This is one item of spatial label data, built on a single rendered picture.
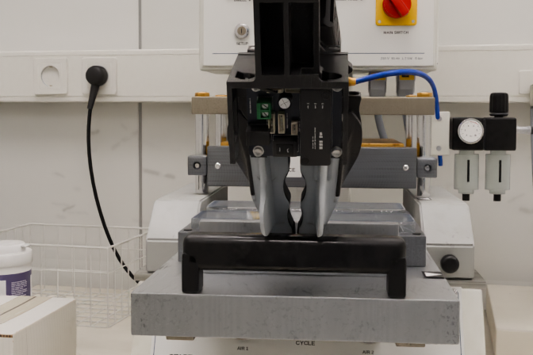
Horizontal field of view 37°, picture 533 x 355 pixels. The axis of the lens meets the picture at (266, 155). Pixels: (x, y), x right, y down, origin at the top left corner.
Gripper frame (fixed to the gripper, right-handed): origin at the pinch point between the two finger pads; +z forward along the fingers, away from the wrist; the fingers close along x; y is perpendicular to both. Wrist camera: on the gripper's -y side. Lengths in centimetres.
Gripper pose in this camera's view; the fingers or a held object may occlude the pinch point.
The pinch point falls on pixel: (296, 234)
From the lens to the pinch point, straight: 58.2
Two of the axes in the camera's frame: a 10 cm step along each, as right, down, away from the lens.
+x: 10.0, 0.1, -0.9
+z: 0.3, 9.2, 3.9
